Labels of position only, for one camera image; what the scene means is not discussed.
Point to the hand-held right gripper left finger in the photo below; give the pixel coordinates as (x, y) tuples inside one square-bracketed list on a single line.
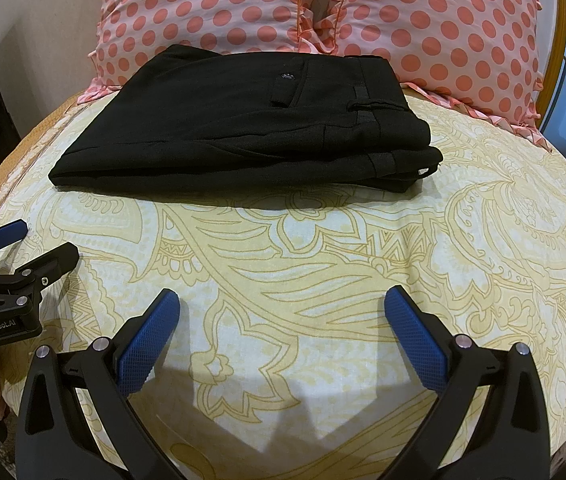
[(145, 340)]

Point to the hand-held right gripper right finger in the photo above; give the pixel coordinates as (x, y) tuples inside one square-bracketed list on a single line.
[(415, 340)]

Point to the black pants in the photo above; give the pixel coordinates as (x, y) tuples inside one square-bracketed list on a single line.
[(213, 135)]

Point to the yellow patterned bed sheet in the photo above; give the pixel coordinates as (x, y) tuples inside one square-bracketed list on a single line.
[(313, 285)]

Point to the pink polka dot pillow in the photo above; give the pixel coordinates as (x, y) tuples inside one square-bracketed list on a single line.
[(438, 25), (198, 5)]

